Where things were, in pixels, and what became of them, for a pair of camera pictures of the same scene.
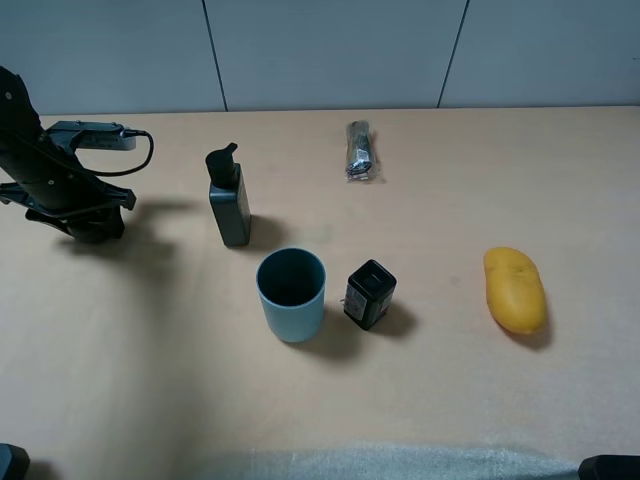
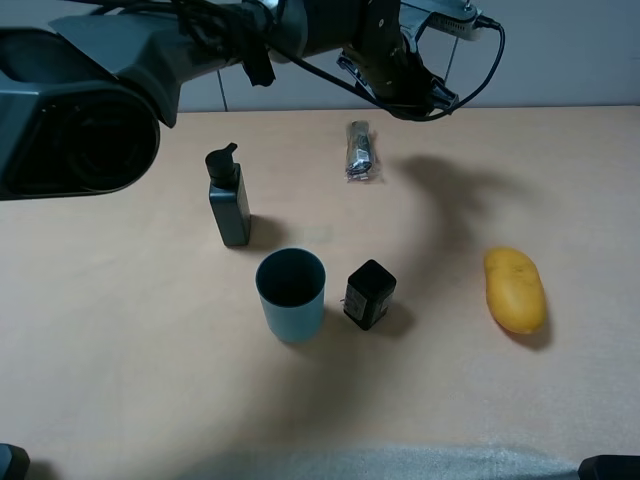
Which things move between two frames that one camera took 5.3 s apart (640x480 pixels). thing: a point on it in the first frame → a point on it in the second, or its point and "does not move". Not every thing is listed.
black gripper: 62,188 → 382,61
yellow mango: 515,289 does not move
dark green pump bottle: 228,196 does not move
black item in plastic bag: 359,150 does not move
